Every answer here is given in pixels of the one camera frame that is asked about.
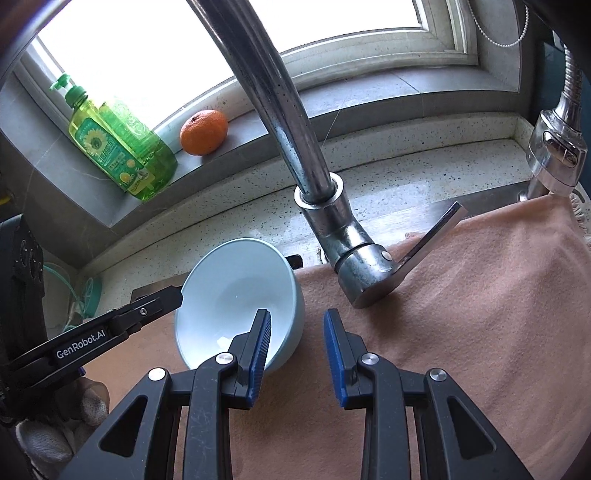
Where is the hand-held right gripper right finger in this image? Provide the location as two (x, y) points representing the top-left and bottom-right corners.
(323, 308), (534, 480)

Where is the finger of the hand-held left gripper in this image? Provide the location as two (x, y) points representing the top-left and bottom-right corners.
(110, 285), (184, 336)

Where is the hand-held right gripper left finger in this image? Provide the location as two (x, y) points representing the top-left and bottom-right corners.
(58, 308), (272, 480)

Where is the light blue bowl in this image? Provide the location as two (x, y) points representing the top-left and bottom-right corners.
(174, 237), (306, 376)

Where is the person's left hand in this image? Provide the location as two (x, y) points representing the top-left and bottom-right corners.
(14, 369), (112, 476)

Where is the orange towel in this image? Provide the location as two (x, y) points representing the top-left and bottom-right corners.
(83, 194), (591, 480)

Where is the green dish soap bottle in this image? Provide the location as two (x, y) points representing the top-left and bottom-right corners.
(49, 73), (178, 201)

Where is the orange fruit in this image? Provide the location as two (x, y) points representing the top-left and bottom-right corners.
(180, 109), (229, 157)

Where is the chrome faucet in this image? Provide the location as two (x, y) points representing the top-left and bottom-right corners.
(185, 0), (469, 310)

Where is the chrome flexible sprayer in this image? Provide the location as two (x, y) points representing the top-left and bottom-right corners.
(517, 44), (591, 204)

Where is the green hose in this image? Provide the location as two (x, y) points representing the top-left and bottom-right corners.
(46, 264), (93, 330)

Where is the white window frame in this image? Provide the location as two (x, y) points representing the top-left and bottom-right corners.
(18, 0), (481, 139)

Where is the white bead chain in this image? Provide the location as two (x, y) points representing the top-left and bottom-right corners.
(471, 0), (529, 47)

